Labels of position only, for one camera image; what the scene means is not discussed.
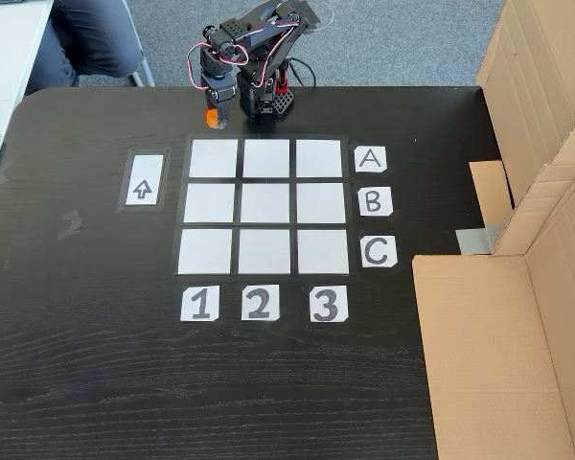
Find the round orange token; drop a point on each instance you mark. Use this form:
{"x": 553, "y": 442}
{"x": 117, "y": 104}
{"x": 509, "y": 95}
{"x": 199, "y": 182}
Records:
{"x": 211, "y": 119}

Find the white nine-square grid sheet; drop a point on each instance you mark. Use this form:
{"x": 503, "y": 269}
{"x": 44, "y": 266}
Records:
{"x": 266, "y": 203}

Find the grey metal chair leg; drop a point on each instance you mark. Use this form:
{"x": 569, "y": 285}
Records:
{"x": 141, "y": 76}

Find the white arrow paper sheet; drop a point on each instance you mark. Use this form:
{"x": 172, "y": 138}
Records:
{"x": 143, "y": 179}

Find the black tape floor patch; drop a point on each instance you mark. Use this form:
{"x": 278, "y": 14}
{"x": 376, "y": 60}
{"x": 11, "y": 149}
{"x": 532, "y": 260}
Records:
{"x": 314, "y": 12}

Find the person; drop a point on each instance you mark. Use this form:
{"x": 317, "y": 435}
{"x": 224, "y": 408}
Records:
{"x": 86, "y": 38}

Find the paper sheet letter A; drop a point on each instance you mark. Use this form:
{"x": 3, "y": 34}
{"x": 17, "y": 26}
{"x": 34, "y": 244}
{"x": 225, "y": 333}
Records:
{"x": 370, "y": 159}

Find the paper sheet letter B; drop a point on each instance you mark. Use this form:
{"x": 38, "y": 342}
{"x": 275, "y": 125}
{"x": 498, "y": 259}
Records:
{"x": 374, "y": 201}

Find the clear tape scraps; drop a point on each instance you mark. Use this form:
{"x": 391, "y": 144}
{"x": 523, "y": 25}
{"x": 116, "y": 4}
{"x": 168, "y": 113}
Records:
{"x": 71, "y": 225}

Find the paper sheet number 1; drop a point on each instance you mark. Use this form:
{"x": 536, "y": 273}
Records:
{"x": 200, "y": 304}

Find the paper sheet number 2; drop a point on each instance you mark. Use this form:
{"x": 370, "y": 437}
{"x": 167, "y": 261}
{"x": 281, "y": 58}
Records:
{"x": 259, "y": 302}

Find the paper sheet letter C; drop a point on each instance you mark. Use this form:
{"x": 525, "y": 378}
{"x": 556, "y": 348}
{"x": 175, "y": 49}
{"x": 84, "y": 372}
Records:
{"x": 378, "y": 252}

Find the white side table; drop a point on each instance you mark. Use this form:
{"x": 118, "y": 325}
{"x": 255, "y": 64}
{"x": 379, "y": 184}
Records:
{"x": 5, "y": 48}

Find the paper sheet number 3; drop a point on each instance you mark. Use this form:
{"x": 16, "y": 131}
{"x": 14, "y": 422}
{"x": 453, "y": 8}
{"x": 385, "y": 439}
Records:
{"x": 328, "y": 304}

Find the brown cardboard screen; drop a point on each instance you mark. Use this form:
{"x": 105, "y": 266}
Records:
{"x": 508, "y": 359}

